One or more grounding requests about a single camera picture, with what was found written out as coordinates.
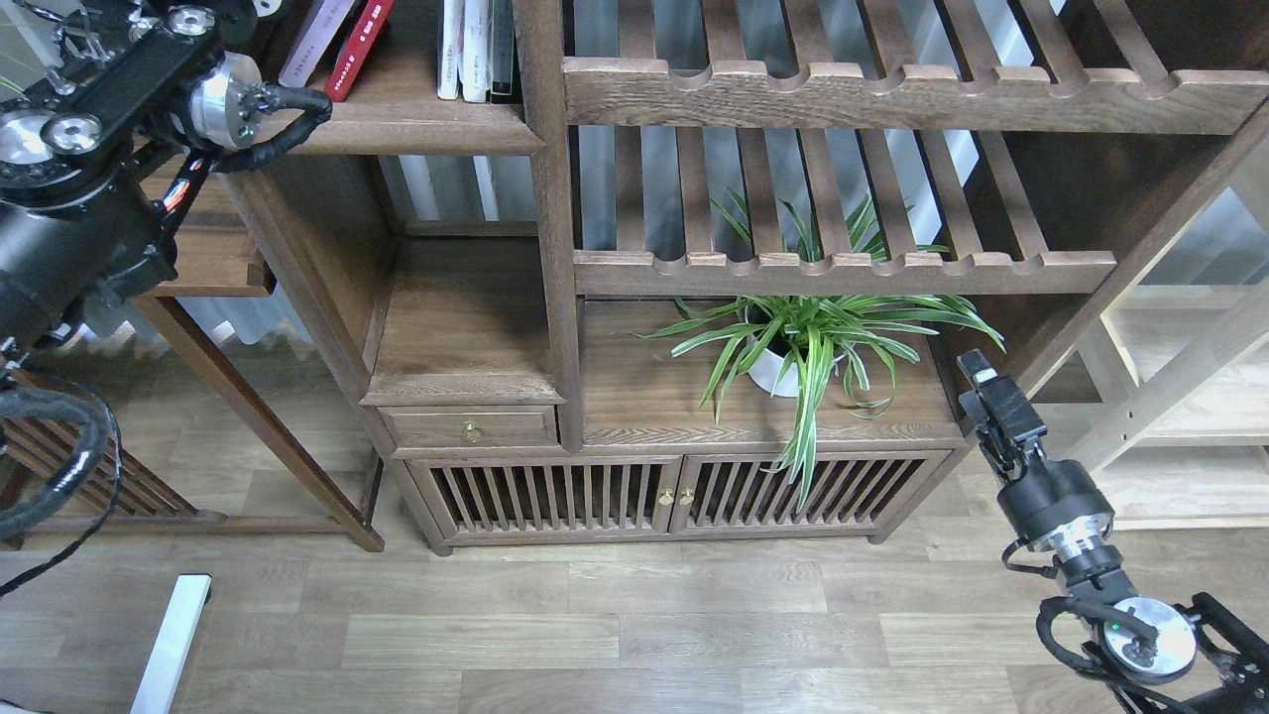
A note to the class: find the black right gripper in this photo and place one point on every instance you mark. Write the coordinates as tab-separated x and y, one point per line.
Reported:
1008	428

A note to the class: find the red paperback book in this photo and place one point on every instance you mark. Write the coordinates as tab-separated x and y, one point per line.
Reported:
363	34

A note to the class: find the white and purple book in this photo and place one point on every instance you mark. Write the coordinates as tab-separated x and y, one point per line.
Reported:
316	33

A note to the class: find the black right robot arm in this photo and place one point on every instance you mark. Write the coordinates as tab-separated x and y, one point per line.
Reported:
1153	657

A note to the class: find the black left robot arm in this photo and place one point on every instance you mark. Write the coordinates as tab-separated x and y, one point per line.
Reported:
101	161

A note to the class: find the green spider plant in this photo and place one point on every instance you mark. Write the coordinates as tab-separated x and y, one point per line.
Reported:
814	339

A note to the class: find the white plant pot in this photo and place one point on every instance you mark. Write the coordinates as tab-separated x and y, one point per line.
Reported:
774	372

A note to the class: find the dark wooden bookshelf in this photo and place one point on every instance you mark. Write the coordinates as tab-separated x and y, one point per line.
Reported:
500	262

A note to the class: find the brass drawer knob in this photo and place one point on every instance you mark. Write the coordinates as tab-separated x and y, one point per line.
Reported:
472	432

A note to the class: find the dark green upright book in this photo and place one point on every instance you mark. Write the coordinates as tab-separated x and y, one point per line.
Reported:
502	53

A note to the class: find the white upright book left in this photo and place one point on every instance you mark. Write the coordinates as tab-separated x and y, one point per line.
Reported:
450	40

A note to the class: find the white stand leg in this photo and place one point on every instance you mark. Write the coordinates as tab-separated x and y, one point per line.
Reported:
165	666

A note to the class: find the slatted wooden rack left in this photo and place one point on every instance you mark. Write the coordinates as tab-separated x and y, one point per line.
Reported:
145	504

